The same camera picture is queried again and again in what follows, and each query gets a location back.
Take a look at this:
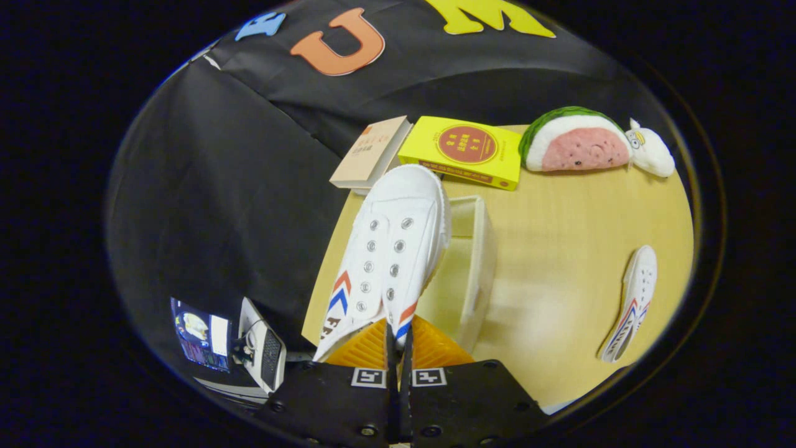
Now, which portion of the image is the watermelon slice plush toy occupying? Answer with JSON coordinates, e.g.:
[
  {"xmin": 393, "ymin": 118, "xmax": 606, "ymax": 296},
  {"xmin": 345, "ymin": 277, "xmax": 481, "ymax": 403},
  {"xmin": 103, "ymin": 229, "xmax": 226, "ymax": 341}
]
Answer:
[{"xmin": 518, "ymin": 106, "xmax": 634, "ymax": 173}]

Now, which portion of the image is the cream fabric storage box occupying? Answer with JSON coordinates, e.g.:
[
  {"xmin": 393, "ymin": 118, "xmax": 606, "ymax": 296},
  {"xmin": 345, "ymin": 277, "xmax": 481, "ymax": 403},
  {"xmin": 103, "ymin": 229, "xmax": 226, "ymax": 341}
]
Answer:
[{"xmin": 429, "ymin": 195, "xmax": 498, "ymax": 352}]

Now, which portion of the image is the white plush toy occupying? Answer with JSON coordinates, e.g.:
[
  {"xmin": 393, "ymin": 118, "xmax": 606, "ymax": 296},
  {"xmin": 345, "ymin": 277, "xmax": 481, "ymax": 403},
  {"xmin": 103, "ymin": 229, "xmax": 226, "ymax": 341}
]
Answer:
[{"xmin": 625, "ymin": 118, "xmax": 676, "ymax": 179}]

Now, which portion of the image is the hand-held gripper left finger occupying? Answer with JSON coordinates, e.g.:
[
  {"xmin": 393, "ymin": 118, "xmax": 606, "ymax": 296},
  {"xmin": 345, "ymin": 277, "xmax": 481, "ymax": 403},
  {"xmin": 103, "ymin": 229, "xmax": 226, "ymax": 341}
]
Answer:
[{"xmin": 264, "ymin": 317, "xmax": 399, "ymax": 448}]

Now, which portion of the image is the yellow book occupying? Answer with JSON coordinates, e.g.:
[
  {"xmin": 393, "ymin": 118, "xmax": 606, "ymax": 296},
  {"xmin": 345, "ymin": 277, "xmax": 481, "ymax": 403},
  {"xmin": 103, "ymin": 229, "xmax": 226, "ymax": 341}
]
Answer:
[{"xmin": 398, "ymin": 116, "xmax": 523, "ymax": 191}]

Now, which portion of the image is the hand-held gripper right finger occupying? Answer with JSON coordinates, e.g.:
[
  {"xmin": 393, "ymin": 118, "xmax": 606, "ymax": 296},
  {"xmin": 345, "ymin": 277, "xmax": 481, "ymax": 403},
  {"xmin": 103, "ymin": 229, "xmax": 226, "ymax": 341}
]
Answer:
[{"xmin": 398, "ymin": 314, "xmax": 551, "ymax": 448}]

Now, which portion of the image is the white canvas shoe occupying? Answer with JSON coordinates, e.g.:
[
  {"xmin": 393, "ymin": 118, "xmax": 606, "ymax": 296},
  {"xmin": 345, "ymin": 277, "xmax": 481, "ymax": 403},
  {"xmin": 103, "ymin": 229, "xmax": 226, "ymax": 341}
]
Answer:
[
  {"xmin": 600, "ymin": 245, "xmax": 659, "ymax": 363},
  {"xmin": 313, "ymin": 164, "xmax": 451, "ymax": 363}
]

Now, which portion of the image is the beige book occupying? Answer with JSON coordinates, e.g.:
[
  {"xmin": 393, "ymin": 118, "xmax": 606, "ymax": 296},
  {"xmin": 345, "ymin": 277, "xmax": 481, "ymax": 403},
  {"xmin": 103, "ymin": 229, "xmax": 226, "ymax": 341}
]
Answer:
[{"xmin": 330, "ymin": 116, "xmax": 413, "ymax": 190}]

